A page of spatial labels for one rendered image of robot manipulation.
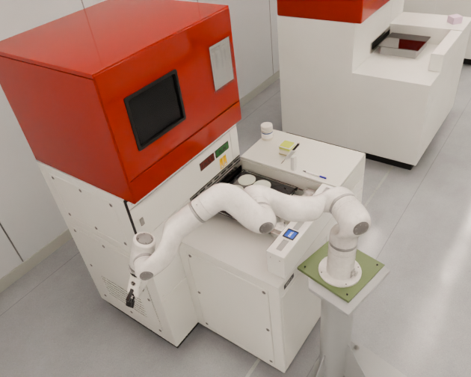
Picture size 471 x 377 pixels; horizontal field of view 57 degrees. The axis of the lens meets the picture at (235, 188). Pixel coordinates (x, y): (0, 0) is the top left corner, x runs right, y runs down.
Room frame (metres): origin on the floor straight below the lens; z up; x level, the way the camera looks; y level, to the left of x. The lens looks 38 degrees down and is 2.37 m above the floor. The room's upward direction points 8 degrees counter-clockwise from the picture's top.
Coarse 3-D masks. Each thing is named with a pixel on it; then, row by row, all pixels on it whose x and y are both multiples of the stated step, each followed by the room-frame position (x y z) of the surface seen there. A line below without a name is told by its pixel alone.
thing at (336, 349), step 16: (384, 272) 1.23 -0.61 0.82; (320, 288) 1.19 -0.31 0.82; (368, 288) 1.16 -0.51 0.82; (336, 304) 1.10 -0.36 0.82; (352, 304) 1.09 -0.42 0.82; (336, 320) 1.19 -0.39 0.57; (352, 320) 1.22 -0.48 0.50; (320, 336) 1.28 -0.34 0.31; (336, 336) 1.19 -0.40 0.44; (320, 352) 1.26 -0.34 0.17; (336, 352) 1.19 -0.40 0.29; (352, 352) 1.17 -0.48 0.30; (368, 352) 1.32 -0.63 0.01; (320, 368) 1.20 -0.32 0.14; (336, 368) 1.19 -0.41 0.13; (352, 368) 1.16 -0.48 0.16; (368, 368) 1.22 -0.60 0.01; (384, 368) 1.21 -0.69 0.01
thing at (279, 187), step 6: (240, 174) 2.00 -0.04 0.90; (252, 174) 1.99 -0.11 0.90; (234, 180) 1.95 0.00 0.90; (270, 180) 1.91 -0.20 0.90; (246, 186) 1.88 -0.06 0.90; (276, 186) 1.85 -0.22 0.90; (282, 186) 1.84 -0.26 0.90; (288, 186) 1.83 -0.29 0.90; (282, 192) 1.79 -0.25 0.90; (288, 192) 1.78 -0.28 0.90
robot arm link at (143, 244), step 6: (138, 234) 1.15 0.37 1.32; (144, 234) 1.15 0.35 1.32; (150, 234) 1.16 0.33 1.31; (132, 240) 1.12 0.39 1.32; (138, 240) 1.12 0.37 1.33; (144, 240) 1.12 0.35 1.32; (150, 240) 1.13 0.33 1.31; (132, 246) 1.11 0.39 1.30; (138, 246) 1.09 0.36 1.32; (144, 246) 1.09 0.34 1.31; (150, 246) 1.10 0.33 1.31; (132, 252) 1.11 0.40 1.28; (138, 252) 1.09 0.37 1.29; (144, 252) 1.09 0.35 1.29; (150, 252) 1.10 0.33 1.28; (132, 258) 1.09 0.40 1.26; (132, 264) 1.10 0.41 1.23
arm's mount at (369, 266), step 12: (324, 252) 1.39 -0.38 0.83; (360, 252) 1.36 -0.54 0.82; (312, 264) 1.32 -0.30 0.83; (360, 264) 1.29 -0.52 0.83; (372, 264) 1.28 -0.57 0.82; (312, 276) 1.25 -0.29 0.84; (372, 276) 1.21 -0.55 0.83; (336, 288) 1.17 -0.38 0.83; (348, 288) 1.16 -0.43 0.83; (360, 288) 1.16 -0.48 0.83; (348, 300) 1.10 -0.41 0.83
